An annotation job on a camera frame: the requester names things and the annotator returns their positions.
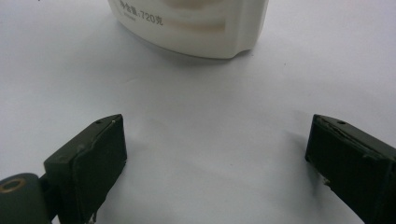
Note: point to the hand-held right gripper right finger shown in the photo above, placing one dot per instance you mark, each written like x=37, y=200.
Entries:
x=355, y=168

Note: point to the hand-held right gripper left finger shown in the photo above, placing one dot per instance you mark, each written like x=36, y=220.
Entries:
x=93, y=161

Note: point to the white plastic packet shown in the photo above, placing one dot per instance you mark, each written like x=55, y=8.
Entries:
x=199, y=28

